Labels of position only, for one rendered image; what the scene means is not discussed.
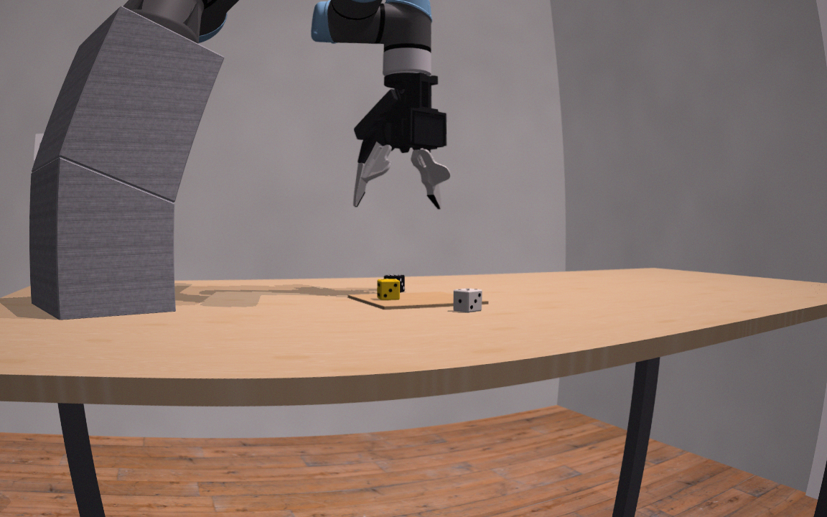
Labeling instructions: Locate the yellow die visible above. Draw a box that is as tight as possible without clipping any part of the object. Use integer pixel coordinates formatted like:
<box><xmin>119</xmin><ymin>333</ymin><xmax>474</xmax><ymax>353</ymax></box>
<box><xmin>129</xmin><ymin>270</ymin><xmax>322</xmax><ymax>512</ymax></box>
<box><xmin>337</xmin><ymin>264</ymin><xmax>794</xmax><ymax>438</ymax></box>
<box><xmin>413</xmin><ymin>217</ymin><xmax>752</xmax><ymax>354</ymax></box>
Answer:
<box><xmin>377</xmin><ymin>279</ymin><xmax>400</xmax><ymax>300</ymax></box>

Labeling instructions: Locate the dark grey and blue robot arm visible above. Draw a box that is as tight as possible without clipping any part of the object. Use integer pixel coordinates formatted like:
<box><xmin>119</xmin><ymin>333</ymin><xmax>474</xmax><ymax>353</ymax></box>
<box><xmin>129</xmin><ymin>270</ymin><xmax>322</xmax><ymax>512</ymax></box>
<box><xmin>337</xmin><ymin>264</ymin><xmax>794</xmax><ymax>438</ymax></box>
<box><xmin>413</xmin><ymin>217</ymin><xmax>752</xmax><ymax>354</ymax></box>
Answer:
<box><xmin>123</xmin><ymin>0</ymin><xmax>432</xmax><ymax>140</ymax></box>

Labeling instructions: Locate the grey die with black pips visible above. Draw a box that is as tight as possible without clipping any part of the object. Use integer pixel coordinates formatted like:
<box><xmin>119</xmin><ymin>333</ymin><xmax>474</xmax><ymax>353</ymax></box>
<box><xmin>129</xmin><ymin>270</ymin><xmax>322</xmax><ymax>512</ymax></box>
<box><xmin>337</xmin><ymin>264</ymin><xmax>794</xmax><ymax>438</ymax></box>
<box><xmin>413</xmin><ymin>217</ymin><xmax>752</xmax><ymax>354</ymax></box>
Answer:
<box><xmin>453</xmin><ymin>289</ymin><xmax>482</xmax><ymax>312</ymax></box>

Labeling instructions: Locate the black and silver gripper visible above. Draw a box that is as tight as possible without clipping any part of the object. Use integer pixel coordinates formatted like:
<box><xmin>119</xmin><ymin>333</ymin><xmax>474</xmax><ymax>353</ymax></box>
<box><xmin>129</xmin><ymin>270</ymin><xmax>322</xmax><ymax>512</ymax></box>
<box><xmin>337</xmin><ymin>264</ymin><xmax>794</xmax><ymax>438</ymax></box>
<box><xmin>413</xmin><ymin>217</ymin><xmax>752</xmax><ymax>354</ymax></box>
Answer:
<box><xmin>353</xmin><ymin>73</ymin><xmax>450</xmax><ymax>209</ymax></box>

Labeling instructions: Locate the brown square mat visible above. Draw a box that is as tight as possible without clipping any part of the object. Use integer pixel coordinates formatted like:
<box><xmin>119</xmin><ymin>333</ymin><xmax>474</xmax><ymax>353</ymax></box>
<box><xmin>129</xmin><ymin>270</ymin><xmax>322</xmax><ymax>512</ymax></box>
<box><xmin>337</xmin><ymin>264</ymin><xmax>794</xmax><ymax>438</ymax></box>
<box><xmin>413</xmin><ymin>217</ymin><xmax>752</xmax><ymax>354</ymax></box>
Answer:
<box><xmin>347</xmin><ymin>292</ymin><xmax>454</xmax><ymax>309</ymax></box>

